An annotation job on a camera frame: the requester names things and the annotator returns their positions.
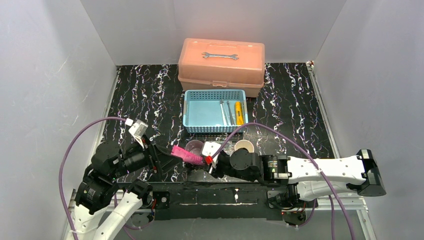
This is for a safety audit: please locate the yellow mug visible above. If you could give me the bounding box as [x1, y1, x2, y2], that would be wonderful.
[234, 139, 255, 153]

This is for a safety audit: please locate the pink toothpaste tube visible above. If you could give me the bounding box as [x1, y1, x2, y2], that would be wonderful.
[171, 145, 204, 166]

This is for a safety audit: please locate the purple mug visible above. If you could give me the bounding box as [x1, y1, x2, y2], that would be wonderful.
[184, 139, 204, 156]

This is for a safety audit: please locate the yellow toothpaste tube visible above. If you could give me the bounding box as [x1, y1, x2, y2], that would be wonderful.
[234, 101, 244, 126]

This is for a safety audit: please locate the light blue plastic basket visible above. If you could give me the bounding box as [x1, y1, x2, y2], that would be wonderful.
[182, 89, 249, 134]

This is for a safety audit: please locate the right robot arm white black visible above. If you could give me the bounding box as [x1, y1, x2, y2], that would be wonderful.
[204, 148, 387, 209]

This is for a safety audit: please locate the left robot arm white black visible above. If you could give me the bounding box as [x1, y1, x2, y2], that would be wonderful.
[67, 142, 183, 240]

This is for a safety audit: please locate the orange plastic toolbox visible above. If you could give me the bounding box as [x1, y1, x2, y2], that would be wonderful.
[178, 38, 265, 98]

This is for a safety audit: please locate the silver open-end wrench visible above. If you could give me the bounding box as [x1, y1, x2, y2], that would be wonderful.
[201, 52, 239, 60]

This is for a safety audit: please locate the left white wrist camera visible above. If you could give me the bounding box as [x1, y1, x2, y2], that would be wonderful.
[124, 118, 148, 149]

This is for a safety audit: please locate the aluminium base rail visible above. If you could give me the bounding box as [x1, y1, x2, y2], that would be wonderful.
[62, 188, 377, 240]

